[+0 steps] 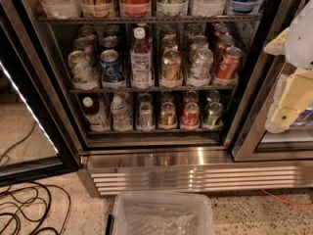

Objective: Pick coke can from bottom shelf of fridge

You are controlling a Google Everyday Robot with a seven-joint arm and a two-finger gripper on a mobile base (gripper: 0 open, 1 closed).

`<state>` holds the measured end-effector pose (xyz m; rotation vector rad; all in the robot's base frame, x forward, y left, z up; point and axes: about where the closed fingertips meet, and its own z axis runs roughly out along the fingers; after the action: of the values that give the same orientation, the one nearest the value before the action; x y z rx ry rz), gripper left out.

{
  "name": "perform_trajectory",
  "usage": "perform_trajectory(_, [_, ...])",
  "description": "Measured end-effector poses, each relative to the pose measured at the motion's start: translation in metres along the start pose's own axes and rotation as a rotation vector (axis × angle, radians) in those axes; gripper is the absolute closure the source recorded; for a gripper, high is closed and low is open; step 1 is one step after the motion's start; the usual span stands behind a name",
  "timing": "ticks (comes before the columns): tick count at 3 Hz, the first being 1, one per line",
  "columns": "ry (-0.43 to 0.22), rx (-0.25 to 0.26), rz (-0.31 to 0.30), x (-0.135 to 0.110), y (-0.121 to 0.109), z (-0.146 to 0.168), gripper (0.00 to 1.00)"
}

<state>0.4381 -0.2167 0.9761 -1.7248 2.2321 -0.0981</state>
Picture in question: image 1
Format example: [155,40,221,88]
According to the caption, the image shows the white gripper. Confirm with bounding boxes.
[264,0,313,129]

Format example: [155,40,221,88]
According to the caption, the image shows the red coke can front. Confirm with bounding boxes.
[181,103,200,127]

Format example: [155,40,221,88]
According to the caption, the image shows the red coke can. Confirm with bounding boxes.
[181,103,200,127]
[183,90,199,104]

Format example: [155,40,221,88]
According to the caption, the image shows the blue pepsi can right compartment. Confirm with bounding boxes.
[291,104,313,127]

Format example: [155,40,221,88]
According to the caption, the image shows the red can middle shelf front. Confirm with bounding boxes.
[215,47,243,80]

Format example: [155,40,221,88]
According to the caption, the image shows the closed right glass fridge door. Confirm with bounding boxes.
[231,0,313,162]

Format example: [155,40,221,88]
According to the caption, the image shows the white 7up can middle shelf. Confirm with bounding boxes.
[189,48,213,80]

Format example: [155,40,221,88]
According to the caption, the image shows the green can bottom shelf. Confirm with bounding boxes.
[203,102,224,127]

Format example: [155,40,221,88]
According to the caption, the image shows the red coke can behind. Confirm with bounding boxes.
[183,90,199,104]

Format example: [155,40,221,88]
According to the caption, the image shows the gold can middle shelf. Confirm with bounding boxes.
[160,49,182,82]

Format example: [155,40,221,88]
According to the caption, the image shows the gold can shelf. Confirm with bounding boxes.
[159,102,176,125]
[160,49,182,82]

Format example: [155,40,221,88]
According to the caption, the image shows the gold can bottom shelf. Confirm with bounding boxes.
[159,102,176,125]

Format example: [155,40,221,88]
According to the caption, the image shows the stainless steel display fridge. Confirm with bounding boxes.
[13,0,313,198]

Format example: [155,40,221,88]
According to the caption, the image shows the silver can bottom shelf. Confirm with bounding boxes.
[139,103,154,128]

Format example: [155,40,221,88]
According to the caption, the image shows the brown tea bottle middle shelf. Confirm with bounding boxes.
[130,26,153,88]

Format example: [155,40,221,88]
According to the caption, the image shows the brown tea bottle shelf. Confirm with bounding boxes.
[130,26,153,88]
[82,97,110,132]

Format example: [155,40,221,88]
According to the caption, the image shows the clear water bottle bottom shelf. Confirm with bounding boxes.
[111,96,131,131]

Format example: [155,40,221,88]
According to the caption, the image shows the blue pepsi can middle shelf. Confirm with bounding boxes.
[100,49,124,83]

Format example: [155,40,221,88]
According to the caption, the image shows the brown tea bottle bottom shelf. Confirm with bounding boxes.
[82,97,110,132]

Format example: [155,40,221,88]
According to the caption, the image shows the white green can middle left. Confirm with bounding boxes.
[67,51,98,90]

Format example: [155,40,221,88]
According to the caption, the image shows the tan coffee bottle top shelf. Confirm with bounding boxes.
[80,0,112,18]

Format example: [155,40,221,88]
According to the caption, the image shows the open glass fridge door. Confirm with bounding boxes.
[0,9,79,187]

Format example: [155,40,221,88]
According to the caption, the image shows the clear water bottle top right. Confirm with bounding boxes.
[190,0,226,17]

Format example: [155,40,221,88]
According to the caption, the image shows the clear plastic storage bin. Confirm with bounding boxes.
[106,191,215,235]

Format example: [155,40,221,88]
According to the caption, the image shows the orange cable on floor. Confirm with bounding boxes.
[260,189,313,210]

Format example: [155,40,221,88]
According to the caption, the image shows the black cables on floor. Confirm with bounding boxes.
[0,120,72,235]

